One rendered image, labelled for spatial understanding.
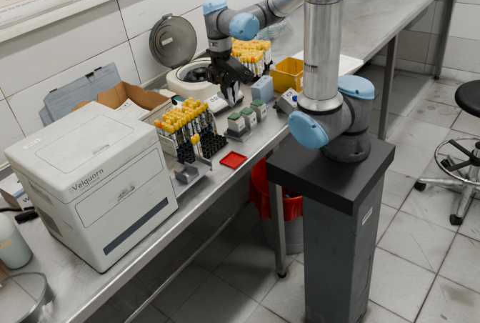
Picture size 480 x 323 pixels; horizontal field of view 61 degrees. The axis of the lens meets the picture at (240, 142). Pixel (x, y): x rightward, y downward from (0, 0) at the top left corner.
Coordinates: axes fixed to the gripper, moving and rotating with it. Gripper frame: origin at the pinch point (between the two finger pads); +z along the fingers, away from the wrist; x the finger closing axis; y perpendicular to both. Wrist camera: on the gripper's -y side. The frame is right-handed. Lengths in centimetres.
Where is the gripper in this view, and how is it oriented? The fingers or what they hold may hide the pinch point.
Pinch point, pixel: (233, 103)
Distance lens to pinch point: 140.5
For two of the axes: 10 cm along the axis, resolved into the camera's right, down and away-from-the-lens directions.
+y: -8.0, -2.8, 5.4
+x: -5.9, 5.3, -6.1
